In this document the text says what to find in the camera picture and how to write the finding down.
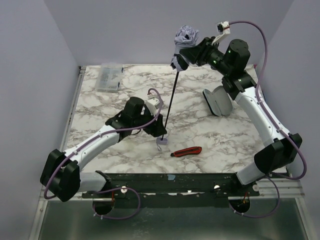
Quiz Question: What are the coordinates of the lavender umbrella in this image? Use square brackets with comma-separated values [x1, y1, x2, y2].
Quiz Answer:
[155, 24, 201, 152]

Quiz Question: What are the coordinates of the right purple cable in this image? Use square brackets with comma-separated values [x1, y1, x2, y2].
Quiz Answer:
[227, 20, 308, 218]

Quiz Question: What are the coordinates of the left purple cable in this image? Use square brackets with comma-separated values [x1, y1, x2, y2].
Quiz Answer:
[44, 87, 165, 221]

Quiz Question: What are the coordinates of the clear plastic parts box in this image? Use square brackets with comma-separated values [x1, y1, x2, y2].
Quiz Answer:
[95, 63, 124, 92]

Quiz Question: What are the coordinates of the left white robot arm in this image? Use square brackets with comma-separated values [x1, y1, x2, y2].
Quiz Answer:
[40, 96, 167, 202]

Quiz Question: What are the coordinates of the red black utility knife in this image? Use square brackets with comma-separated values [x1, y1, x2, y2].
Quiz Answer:
[170, 146, 202, 158]

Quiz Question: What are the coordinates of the purple cable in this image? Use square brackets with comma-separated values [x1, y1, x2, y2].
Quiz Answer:
[227, 20, 308, 218]
[44, 87, 165, 221]

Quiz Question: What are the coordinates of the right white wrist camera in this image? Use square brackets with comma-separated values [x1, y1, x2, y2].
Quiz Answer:
[212, 21, 231, 45]

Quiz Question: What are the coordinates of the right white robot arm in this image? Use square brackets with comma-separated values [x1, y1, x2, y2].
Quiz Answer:
[179, 37, 302, 186]

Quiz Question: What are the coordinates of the black grey umbrella case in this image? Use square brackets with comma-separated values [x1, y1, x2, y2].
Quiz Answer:
[202, 85, 234, 117]

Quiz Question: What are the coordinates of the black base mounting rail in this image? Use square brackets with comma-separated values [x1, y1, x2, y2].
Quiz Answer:
[82, 173, 260, 208]

